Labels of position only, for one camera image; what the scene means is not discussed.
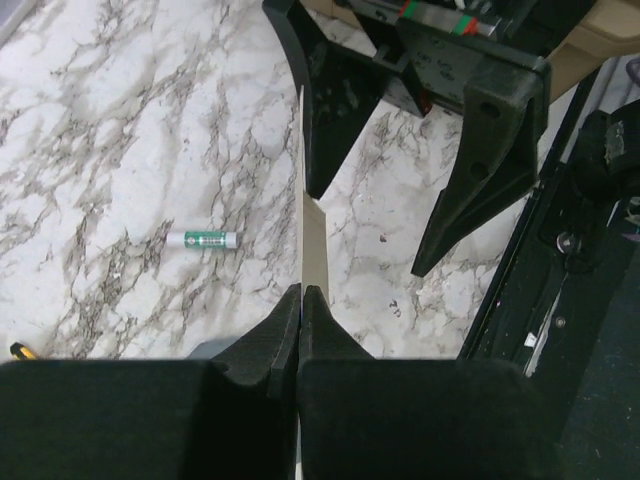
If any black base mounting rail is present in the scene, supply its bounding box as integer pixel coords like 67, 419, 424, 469
457, 64, 640, 381

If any tan plastic tool case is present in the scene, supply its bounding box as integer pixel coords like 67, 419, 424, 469
307, 1, 639, 102

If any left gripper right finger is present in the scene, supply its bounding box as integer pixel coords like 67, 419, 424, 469
299, 285, 374, 360

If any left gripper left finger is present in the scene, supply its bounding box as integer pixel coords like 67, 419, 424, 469
212, 284, 302, 400

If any beige letter paper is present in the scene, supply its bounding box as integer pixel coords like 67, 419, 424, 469
294, 84, 332, 480

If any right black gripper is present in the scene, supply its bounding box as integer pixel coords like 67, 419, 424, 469
262, 0, 554, 278

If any yellow utility knife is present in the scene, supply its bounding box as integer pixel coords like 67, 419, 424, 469
10, 342, 38, 360

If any green white glue stick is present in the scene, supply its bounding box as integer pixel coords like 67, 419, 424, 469
166, 231, 239, 249

